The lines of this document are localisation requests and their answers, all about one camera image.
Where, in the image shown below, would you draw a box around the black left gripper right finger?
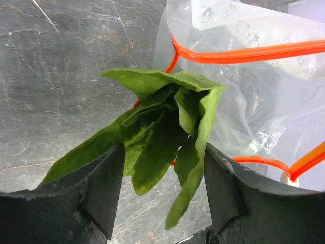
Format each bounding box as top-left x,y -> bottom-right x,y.
204,142 -> 325,244

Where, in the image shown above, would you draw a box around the clear zip top bag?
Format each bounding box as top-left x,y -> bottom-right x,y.
133,0 -> 325,193

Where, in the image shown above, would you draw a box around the green lettuce leaves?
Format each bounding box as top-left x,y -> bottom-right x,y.
43,69 -> 225,229

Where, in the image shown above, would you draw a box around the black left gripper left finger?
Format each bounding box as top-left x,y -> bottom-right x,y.
1,144 -> 125,243

